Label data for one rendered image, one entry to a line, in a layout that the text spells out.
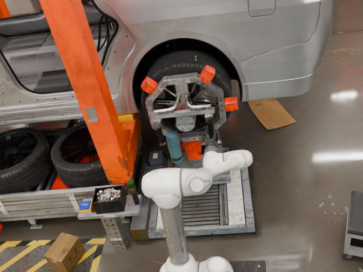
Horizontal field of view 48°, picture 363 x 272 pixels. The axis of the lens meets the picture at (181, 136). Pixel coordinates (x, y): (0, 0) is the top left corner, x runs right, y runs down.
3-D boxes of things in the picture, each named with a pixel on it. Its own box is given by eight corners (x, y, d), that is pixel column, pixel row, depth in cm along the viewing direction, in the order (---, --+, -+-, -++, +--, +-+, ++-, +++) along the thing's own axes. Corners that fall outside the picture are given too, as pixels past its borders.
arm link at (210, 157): (204, 164, 251) (226, 161, 249) (204, 182, 239) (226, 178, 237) (201, 151, 245) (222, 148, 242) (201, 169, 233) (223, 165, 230)
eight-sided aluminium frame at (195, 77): (228, 132, 302) (220, 68, 269) (228, 138, 297) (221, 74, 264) (156, 139, 310) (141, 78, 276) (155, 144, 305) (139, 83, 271)
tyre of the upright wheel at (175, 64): (249, 82, 304) (179, 30, 280) (252, 100, 285) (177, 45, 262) (194, 135, 338) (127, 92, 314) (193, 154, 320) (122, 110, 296)
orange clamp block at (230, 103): (224, 106, 289) (237, 104, 287) (225, 112, 283) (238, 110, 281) (223, 97, 284) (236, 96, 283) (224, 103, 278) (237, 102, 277)
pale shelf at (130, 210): (142, 197, 287) (141, 194, 285) (139, 215, 274) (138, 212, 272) (84, 201, 292) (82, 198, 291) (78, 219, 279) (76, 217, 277)
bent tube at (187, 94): (210, 93, 274) (208, 80, 268) (210, 109, 259) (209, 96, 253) (185, 96, 277) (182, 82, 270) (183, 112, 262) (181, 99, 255)
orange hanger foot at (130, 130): (143, 124, 338) (133, 89, 317) (134, 167, 297) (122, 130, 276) (123, 126, 340) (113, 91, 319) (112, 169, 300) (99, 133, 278)
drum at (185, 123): (197, 113, 293) (194, 97, 284) (197, 131, 276) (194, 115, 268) (178, 115, 295) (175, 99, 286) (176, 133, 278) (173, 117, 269)
